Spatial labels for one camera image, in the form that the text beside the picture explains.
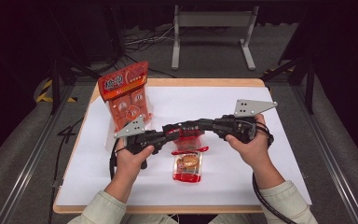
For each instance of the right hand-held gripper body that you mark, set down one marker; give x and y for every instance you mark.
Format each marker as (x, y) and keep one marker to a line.
(239, 124)

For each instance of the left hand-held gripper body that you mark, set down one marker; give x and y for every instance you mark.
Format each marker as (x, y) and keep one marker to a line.
(136, 137)

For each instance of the small black red snack packet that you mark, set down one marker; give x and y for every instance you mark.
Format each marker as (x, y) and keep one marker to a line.
(186, 140)

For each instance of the clear plastic container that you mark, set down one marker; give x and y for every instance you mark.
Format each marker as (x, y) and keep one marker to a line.
(113, 137)

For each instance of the large orange snack packet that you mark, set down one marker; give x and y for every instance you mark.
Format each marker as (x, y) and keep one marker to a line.
(126, 90)

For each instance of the person's left hand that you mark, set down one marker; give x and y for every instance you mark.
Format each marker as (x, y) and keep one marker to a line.
(133, 165)

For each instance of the person's right hand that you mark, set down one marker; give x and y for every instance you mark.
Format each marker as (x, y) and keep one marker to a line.
(251, 152)

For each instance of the red beige food pouch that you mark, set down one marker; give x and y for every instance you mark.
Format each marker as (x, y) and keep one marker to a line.
(188, 168)

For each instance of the white table sheet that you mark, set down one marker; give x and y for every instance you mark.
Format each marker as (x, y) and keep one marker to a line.
(217, 168)

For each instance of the black tripod stand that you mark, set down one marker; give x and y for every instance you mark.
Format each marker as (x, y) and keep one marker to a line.
(56, 84)
(307, 77)

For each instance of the yellow black hazard tape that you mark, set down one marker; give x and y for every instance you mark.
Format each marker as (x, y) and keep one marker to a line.
(45, 93)

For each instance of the white metal stand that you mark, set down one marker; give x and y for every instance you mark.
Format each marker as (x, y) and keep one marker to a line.
(214, 18)

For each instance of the aluminium floor rail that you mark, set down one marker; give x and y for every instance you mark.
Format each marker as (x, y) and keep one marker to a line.
(34, 155)
(329, 149)

